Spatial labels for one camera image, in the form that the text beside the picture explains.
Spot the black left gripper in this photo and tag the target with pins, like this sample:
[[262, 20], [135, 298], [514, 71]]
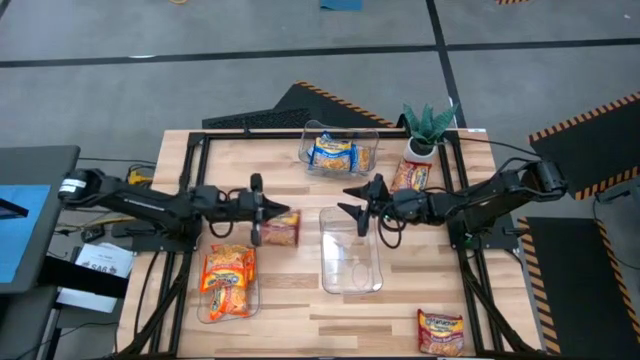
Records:
[[256, 210]]

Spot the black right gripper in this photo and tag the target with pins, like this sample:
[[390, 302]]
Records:
[[382, 205]]

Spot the maroon Maruchan noodle pack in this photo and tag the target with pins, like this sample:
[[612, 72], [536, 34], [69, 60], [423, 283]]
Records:
[[440, 332], [412, 176], [282, 230]]

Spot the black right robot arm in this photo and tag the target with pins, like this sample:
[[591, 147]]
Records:
[[475, 200]]

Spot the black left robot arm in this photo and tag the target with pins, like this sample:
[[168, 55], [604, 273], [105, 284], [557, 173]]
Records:
[[150, 205]]

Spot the clear plastic bin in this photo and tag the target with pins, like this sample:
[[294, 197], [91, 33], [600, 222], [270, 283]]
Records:
[[370, 137], [205, 305], [350, 260]]

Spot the green plant in white pot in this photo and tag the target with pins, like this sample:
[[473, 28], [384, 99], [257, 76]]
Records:
[[425, 132]]

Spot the black mat with hazard stripes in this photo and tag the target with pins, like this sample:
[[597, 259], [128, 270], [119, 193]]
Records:
[[320, 107], [590, 145], [580, 290]]

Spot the printed white paper sheet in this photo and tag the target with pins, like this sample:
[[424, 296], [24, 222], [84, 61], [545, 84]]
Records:
[[105, 260]]

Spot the blue floor mat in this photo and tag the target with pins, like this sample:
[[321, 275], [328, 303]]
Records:
[[341, 4]]

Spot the plain white paper sheet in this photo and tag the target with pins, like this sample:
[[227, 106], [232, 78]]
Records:
[[85, 300]]

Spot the grey desk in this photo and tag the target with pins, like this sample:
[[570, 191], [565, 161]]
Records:
[[50, 160]]

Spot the blue screen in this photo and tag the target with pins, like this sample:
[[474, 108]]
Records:
[[25, 240]]

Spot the grey metal stand foot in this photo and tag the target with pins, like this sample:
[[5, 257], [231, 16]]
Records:
[[620, 192]]

